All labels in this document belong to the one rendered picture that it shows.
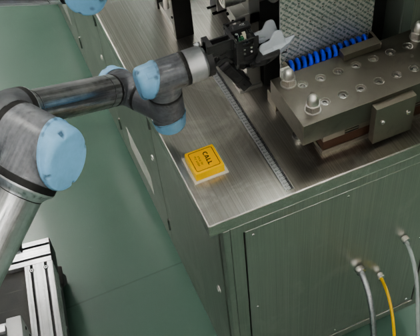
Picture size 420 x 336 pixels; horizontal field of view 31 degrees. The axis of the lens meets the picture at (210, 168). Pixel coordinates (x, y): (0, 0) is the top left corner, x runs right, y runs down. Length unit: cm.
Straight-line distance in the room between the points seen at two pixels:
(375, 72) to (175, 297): 118
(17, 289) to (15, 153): 115
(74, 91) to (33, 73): 183
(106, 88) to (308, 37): 46
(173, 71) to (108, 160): 142
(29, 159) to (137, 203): 151
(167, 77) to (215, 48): 12
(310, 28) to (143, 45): 51
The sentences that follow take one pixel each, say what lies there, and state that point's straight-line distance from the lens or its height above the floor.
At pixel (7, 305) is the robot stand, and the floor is 21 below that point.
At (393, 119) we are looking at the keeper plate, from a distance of 174.
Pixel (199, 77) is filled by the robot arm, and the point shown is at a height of 111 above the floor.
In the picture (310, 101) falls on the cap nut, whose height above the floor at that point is 107.
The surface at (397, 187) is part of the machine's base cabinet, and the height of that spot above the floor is 76.
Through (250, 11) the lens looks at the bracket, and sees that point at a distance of 173.
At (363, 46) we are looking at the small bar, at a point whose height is 105.
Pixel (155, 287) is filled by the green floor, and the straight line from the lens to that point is 263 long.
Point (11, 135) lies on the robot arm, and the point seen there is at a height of 126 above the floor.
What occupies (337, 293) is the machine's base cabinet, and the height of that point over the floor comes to 37.
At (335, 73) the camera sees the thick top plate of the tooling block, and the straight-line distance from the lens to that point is 175.
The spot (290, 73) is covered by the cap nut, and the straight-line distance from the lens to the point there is 169.
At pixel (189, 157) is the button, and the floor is 92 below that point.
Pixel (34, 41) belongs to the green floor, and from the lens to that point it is 359.
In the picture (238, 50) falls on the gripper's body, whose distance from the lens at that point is 163.
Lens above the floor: 223
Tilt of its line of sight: 50 degrees down
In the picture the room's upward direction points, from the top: 7 degrees counter-clockwise
